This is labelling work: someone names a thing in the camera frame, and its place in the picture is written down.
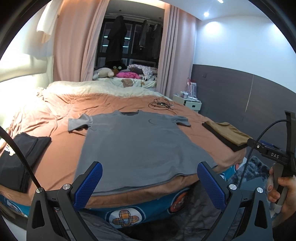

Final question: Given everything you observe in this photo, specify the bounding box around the grey t-shirt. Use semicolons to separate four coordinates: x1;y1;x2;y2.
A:
68;110;216;196

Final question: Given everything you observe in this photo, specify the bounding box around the person's right hand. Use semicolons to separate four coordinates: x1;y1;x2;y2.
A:
267;167;296;232

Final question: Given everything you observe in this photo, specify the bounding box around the blue patterned bed sheet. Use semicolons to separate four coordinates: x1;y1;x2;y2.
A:
1;157;246;229

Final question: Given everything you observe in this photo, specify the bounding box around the folded olive garment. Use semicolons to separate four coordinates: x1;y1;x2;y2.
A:
205;120;251;147

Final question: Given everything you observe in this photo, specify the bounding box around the folded black t-shirt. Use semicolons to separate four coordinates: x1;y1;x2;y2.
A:
1;133;51;193

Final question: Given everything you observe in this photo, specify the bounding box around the orange-brown bed blanket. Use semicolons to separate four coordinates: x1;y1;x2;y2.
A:
1;89;246;208

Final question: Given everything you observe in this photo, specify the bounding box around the white bedside cabinet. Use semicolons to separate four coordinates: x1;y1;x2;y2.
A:
172;94;202;113

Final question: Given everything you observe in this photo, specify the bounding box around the cream bed cover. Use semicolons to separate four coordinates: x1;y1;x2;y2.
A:
46;81;171;100

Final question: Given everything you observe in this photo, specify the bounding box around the brown plush toy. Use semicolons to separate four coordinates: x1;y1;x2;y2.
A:
121;79;133;88

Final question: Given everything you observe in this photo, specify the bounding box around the beige plush toy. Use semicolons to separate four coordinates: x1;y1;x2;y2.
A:
93;67;114;80

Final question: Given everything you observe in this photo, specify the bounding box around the pink plush garment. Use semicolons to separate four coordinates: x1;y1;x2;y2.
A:
116;72;141;79

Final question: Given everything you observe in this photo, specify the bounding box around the white padded headboard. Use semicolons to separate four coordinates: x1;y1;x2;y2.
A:
1;54;54;94

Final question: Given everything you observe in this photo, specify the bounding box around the floral bedding pile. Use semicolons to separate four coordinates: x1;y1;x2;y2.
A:
127;64;158;81

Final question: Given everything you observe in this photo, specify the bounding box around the right pink curtain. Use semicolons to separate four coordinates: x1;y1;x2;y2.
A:
157;4;198;97

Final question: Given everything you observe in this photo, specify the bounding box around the pink curtain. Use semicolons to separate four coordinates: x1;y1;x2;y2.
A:
53;0;109;82
157;4;198;97

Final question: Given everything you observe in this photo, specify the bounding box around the hanging dark coat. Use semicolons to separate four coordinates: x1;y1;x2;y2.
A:
105;16;127;69

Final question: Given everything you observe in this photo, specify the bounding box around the left pink curtain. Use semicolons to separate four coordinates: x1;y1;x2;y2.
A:
53;0;109;82

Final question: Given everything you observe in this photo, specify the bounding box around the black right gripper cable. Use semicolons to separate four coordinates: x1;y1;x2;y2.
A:
237;118;289;189

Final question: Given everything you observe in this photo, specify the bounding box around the black coiled cable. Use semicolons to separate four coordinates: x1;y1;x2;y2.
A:
148;98;175;110

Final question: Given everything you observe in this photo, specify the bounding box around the pink wire rack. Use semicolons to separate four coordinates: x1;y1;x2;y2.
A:
186;78;197;98

